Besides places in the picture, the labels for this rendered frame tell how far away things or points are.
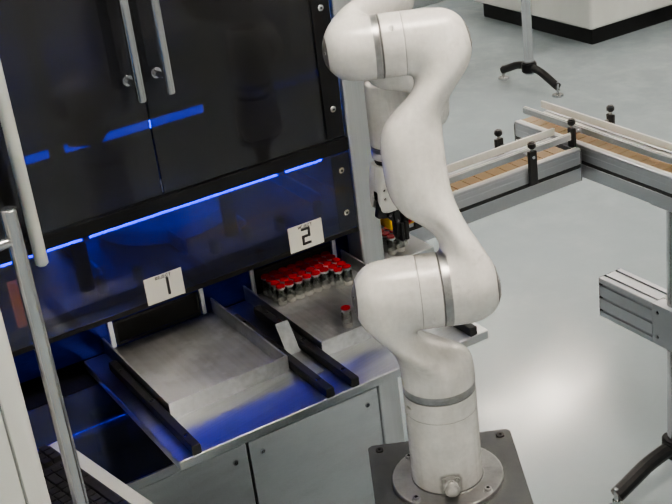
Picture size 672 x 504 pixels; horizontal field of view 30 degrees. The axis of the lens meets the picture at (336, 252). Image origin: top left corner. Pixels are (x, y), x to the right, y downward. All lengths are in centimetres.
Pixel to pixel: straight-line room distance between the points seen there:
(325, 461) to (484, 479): 90
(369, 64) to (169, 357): 94
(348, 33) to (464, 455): 71
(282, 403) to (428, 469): 41
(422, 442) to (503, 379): 201
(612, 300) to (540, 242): 152
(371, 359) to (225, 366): 30
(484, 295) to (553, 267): 281
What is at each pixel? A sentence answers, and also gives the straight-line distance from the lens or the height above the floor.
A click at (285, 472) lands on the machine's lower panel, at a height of 46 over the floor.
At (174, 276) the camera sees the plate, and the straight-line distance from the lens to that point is 261.
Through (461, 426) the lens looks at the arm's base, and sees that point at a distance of 207.
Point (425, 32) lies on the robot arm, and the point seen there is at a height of 162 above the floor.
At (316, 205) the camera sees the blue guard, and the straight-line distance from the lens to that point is 272.
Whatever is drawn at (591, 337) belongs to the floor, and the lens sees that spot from 429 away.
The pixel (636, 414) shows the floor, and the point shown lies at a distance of 390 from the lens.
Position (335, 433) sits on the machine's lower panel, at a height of 50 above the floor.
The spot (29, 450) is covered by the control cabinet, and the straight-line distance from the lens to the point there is 201.
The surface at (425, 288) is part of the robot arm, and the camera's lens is 193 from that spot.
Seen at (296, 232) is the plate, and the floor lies 104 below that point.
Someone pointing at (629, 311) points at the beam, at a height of 48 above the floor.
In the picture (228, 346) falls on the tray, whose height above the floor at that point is 88.
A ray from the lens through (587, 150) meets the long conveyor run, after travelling 331.
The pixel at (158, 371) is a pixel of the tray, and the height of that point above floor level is 88.
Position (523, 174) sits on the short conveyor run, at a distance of 320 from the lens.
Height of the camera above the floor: 214
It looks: 25 degrees down
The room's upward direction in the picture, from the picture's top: 7 degrees counter-clockwise
